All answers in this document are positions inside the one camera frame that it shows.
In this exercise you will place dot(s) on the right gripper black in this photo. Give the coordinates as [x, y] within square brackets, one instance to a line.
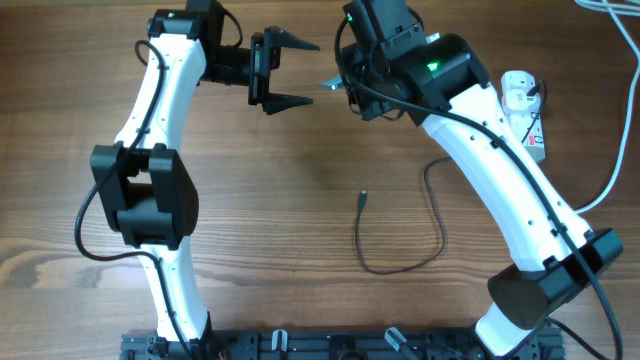
[369, 109]

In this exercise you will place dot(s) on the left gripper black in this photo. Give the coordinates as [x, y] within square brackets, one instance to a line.
[259, 71]

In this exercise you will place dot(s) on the teal Galaxy S25 smartphone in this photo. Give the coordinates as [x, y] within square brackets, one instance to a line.
[333, 84]

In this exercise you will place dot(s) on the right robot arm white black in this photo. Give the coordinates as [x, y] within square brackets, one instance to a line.
[444, 88]

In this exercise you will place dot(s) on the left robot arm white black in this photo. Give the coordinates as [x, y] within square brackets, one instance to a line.
[145, 189]

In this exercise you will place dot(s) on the white USB charger plug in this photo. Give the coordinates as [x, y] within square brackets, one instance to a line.
[518, 101]

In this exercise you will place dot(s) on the white power strip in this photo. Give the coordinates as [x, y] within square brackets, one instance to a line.
[527, 127]

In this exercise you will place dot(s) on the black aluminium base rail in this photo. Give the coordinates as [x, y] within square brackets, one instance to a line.
[433, 343]

